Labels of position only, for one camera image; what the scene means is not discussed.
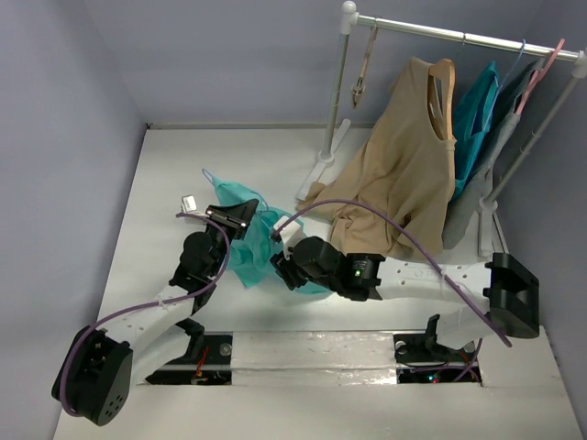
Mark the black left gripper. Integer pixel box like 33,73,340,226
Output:
202,199,257,278

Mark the teal t shirt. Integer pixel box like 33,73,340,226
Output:
211,177,331,302

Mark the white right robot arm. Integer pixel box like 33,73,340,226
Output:
271,236,540,359

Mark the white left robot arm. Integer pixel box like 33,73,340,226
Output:
51,199,259,426

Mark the grey hanging shirt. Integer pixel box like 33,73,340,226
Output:
442,59,544,249

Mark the wooden clip hanger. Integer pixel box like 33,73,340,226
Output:
351,27,378,108

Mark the turquoise hanging shirt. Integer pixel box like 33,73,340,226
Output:
451,61,500,201

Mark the pink hanger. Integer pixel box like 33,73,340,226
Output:
515,38,566,116

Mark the beige tank top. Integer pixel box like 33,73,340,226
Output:
297,58,455,260

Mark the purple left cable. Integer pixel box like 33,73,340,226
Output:
58,211,230,417

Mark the purple cable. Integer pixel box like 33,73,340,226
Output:
58,211,230,417
271,198,513,384

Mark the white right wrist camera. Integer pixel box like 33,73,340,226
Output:
271,216,305,259

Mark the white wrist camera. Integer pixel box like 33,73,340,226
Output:
177,194,206,217
271,216,305,259

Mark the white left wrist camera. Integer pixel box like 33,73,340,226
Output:
177,194,206,217

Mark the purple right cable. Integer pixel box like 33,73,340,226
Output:
271,198,513,384

